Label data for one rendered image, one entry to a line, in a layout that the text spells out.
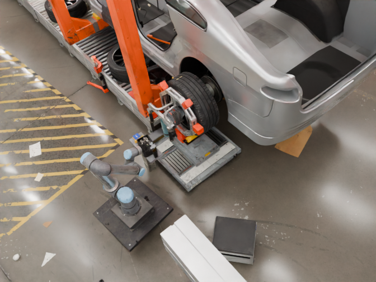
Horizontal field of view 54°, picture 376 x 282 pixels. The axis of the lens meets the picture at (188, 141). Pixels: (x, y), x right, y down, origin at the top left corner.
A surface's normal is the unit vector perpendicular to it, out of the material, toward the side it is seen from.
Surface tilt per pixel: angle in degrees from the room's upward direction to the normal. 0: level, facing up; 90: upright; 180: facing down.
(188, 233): 0
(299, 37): 22
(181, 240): 0
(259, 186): 0
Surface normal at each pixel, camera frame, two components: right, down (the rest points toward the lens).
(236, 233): -0.10, -0.62
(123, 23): 0.62, 0.58
